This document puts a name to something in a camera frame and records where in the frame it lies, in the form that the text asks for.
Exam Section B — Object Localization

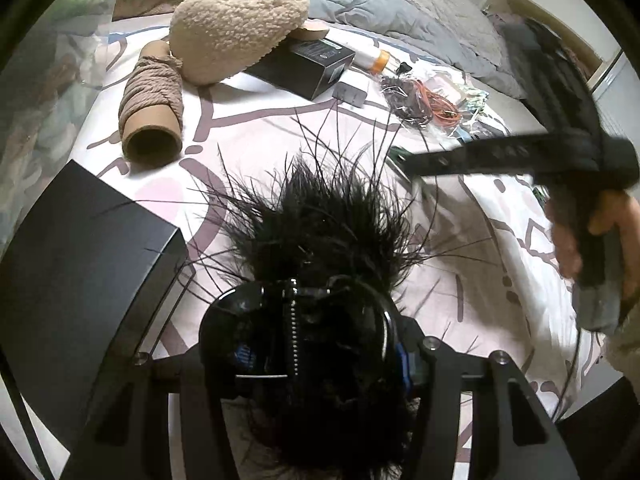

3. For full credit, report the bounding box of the brown cord in bag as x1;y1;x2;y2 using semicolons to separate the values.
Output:
380;75;434;124

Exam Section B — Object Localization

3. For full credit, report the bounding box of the orange cord in bag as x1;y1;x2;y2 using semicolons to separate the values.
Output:
414;79;464;129

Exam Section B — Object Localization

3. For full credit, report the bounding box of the pink patterned blanket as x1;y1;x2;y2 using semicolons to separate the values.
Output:
0;12;601;480

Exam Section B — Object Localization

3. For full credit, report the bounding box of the closet shelf with clothes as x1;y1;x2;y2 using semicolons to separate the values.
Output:
483;0;622;91

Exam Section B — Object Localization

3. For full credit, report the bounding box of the beige fleece hat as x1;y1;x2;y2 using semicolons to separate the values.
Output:
169;0;309;86

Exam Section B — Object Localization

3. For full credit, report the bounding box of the brown yarn cardboard spool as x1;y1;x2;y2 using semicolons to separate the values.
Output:
118;40;183;168

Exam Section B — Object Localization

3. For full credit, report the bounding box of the clear plastic storage bin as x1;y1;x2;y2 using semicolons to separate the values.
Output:
1;0;116;246

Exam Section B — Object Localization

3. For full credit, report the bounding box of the clear thread spool orange cap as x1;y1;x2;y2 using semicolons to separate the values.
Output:
352;48;390;75

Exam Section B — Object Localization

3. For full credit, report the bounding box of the blue floral pouch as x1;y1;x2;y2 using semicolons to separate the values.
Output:
454;84;489;125

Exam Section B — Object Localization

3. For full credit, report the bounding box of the black product box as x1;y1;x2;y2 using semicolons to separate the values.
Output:
245;39;355;101

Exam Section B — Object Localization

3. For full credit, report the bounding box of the black feather hair clip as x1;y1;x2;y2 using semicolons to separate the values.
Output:
169;104;497;480

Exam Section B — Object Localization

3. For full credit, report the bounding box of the grey duvet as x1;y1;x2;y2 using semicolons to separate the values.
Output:
114;0;524;99

